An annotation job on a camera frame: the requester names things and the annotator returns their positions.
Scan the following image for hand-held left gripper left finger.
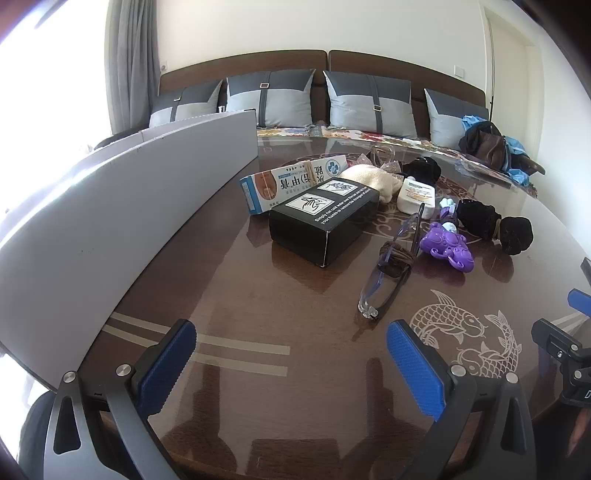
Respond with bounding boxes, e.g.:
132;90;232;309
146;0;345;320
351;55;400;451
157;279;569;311
53;318;199;480

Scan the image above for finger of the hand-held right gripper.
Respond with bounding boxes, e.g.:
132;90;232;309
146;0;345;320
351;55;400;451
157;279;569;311
568;288;591;320
531;318;586;370

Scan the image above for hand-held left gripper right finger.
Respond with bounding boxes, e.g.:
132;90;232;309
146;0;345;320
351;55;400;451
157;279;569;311
387;319;539;480

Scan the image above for clear frame glasses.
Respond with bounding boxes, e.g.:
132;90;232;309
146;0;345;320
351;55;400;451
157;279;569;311
358;203;426;321

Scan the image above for brown hair tie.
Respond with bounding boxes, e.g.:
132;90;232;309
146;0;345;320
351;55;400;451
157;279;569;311
379;240;419;278

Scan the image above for purple octopus toy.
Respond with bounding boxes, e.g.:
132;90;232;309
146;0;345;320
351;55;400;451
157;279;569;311
419;222;475;273

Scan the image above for black velvet hair tie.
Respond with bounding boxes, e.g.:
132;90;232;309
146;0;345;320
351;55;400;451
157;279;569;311
456;199;534;256

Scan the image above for small purple toy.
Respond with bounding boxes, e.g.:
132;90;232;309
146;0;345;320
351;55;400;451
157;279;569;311
436;196;460;232

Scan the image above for black cardboard box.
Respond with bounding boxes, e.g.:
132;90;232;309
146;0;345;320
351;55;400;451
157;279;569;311
269;176;380;268

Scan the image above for white lotion bottle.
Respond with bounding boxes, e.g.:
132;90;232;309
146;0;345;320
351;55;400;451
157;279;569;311
397;178;437;220

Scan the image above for cream knitted cloth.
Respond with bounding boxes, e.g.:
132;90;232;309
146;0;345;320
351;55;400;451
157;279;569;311
342;165;403;203

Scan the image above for black velvet scrunchie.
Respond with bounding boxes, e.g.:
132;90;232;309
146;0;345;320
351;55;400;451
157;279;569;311
401;156;443;185

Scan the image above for white and blue ointment carton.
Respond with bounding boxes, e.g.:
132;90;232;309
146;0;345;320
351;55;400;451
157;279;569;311
239;154;349;217

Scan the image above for brown patterned desktop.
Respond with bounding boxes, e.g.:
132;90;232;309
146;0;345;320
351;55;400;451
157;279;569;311
78;129;591;480

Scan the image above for clear plastic packet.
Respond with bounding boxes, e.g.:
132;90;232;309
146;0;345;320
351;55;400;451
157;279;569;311
455;152;513;185

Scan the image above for dark bag with blue cloth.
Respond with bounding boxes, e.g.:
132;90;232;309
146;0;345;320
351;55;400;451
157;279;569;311
462;114;532;185

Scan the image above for brown handbag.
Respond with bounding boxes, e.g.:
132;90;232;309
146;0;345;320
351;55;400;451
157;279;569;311
466;129;509;171

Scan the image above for black cloth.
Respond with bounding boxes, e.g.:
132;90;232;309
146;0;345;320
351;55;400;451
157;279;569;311
464;121;502;153

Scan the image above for grey two-tone pillow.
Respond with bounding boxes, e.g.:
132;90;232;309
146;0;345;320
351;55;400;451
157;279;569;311
148;79;223;129
424;88;490;148
225;69;317;128
322;70;413;138

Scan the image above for white door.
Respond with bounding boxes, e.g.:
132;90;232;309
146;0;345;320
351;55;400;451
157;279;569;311
482;7;555;153

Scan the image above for floral blanket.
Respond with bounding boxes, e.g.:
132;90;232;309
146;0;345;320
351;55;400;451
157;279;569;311
256;124;539;195

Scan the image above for grey curtain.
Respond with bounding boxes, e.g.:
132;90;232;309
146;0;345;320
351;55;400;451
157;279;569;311
105;0;160;139

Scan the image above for grey pillows on sofa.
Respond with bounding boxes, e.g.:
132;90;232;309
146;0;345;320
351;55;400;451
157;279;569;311
159;49;488;130

